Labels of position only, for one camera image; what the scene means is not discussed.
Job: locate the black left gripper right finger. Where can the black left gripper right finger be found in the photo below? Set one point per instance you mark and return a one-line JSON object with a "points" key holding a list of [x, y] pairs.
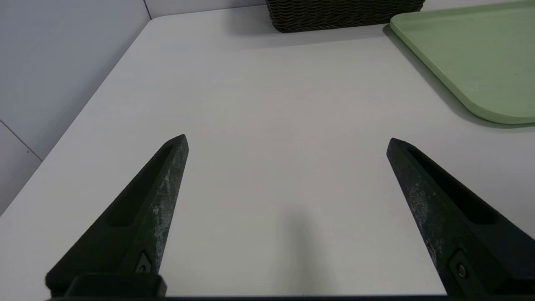
{"points": [[459, 234]]}

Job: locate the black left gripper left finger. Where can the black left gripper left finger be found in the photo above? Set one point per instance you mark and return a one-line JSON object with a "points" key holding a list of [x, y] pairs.
{"points": [[136, 230]]}

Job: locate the dark brown wicker basket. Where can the dark brown wicker basket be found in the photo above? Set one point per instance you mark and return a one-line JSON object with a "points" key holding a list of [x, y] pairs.
{"points": [[345, 14]]}

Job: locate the light green plastic tray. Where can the light green plastic tray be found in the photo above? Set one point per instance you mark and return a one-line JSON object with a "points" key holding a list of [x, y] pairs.
{"points": [[480, 62]]}

